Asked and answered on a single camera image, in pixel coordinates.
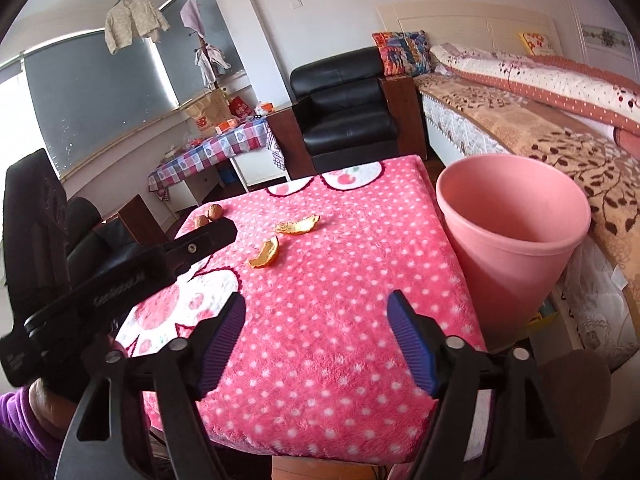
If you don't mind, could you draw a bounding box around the orange peel piece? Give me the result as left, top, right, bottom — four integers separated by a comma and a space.
275, 215, 321, 236
248, 236, 281, 269

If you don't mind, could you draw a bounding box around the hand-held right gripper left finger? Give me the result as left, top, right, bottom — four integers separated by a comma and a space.
52, 291, 247, 480

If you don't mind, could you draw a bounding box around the white wardrobe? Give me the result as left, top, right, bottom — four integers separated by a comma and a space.
562, 0, 640, 76

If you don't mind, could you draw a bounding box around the colourful patterned pillow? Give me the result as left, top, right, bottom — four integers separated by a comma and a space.
371, 30, 433, 78

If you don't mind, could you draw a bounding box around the person's left forearm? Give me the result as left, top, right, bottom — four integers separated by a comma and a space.
0, 377, 81, 466

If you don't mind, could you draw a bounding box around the brown rounded object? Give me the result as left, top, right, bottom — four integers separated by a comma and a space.
537, 349, 612, 480

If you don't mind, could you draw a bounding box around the pink plastic bin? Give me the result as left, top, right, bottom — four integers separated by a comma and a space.
436, 155, 592, 351

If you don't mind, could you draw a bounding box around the cream headboard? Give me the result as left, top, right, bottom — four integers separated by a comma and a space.
376, 1, 563, 56

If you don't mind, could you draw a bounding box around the white desk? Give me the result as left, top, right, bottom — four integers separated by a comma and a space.
165, 145, 291, 211

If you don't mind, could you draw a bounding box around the yellow pillow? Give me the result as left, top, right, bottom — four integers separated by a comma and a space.
517, 31, 558, 57

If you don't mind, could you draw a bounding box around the brown paper bag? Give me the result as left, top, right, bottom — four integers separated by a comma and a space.
182, 89, 232, 133

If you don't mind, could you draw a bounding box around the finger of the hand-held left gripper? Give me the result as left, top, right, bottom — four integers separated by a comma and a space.
162, 218, 239, 279

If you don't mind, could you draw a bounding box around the black leather armchair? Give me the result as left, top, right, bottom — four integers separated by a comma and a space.
267, 46, 428, 181

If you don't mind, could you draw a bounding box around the white hanging garment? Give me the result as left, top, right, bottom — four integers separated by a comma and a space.
195, 45, 232, 86

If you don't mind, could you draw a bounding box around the brown leaf-pattern blanket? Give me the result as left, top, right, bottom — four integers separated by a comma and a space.
415, 72, 640, 281

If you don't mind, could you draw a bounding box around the pink dotted fleece blanket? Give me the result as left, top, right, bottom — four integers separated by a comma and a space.
112, 155, 488, 463

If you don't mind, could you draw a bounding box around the wooden side table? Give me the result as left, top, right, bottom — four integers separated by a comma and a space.
100, 194, 168, 248

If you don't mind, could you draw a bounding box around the rolled pink dotted quilt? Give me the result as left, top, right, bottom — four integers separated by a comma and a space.
430, 42, 640, 136

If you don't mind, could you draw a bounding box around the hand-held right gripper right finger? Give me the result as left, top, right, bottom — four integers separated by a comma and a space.
387, 290, 583, 480

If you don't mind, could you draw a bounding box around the checkered tablecloth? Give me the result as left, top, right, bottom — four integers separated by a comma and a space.
147, 117, 288, 196

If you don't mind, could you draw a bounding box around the pink hanging cloth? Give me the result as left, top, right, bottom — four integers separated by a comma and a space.
180, 0, 205, 36

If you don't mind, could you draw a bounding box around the cream knitted sweater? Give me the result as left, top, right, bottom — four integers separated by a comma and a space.
103, 0, 171, 56

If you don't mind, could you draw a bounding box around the black leather sofa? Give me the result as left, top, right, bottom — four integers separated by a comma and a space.
65, 196, 151, 271

